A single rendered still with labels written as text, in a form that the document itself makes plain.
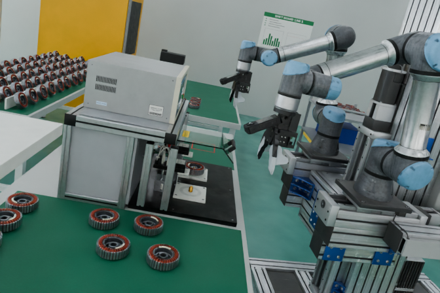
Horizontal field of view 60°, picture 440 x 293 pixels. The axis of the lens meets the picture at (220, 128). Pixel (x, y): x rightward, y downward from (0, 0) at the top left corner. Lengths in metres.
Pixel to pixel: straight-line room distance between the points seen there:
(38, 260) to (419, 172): 1.28
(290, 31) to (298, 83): 5.92
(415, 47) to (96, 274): 1.25
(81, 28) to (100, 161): 3.93
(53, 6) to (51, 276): 4.55
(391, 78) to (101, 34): 4.17
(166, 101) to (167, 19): 5.46
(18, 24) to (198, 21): 3.19
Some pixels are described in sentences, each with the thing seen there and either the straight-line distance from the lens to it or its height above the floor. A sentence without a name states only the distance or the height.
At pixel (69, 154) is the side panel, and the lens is 1.65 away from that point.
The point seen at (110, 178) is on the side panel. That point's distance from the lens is 1.64.
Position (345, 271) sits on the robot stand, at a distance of 2.09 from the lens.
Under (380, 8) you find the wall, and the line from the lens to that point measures 7.54.
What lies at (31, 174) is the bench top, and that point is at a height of 0.75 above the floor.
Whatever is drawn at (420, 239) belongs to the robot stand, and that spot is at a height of 0.94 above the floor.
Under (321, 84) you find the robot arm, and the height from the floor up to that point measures 1.45.
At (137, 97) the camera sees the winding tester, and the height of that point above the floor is 1.20.
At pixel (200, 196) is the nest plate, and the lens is 1.80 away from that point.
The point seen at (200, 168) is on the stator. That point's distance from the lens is 2.01.
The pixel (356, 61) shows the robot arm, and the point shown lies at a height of 1.53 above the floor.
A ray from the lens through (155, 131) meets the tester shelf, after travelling 1.51.
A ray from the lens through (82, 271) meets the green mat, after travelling 1.33.
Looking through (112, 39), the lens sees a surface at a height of 1.07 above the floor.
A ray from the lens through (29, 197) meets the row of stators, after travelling 1.67.
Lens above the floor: 1.57
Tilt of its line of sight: 15 degrees down
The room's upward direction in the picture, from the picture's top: 12 degrees clockwise
